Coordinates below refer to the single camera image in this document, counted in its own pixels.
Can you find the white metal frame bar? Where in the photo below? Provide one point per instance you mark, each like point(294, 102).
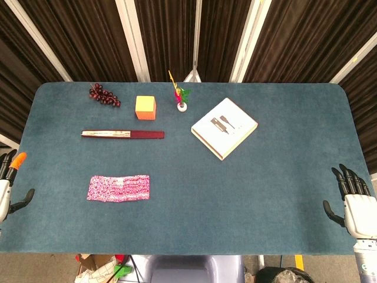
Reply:
point(9, 142)

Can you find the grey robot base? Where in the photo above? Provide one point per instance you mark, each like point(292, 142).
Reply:
point(194, 269)

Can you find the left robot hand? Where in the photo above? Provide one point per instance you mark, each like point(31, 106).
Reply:
point(4, 194)

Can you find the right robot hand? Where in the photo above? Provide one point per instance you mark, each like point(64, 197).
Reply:
point(360, 212)

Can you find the white metal frame post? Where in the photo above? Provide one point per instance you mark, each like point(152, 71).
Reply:
point(134, 41)
point(38, 38)
point(250, 38)
point(356, 60)

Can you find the colourful feather shuttlecock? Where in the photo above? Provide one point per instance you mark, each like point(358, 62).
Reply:
point(182, 106)

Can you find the dark brown curtain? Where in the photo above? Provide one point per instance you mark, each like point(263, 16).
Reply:
point(88, 35)

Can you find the thin white frame post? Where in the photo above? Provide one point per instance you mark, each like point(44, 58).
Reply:
point(197, 35)

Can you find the blue felt table cover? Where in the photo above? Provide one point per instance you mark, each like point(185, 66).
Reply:
point(206, 200)

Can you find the orange and yellow cube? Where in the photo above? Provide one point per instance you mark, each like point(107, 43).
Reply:
point(145, 106)

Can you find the black rubbish bag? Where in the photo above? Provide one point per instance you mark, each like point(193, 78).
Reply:
point(282, 275)

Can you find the pink patterned cloth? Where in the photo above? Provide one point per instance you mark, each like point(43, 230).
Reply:
point(117, 188)

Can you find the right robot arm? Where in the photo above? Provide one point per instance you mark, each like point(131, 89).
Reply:
point(366, 262)

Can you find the cardboard box with paper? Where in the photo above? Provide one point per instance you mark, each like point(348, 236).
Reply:
point(94, 269)

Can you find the orange rubber fingertip cover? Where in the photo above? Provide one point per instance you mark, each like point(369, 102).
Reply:
point(18, 160)

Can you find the green plastic object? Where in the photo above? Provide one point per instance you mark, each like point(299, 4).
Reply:
point(123, 271)

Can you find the white square book box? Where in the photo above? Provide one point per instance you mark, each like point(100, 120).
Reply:
point(224, 129)

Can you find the dark red grape bunch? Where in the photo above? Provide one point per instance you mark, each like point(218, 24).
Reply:
point(104, 95)

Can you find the folded dark red fan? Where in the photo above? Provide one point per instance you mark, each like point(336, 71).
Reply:
point(141, 134)

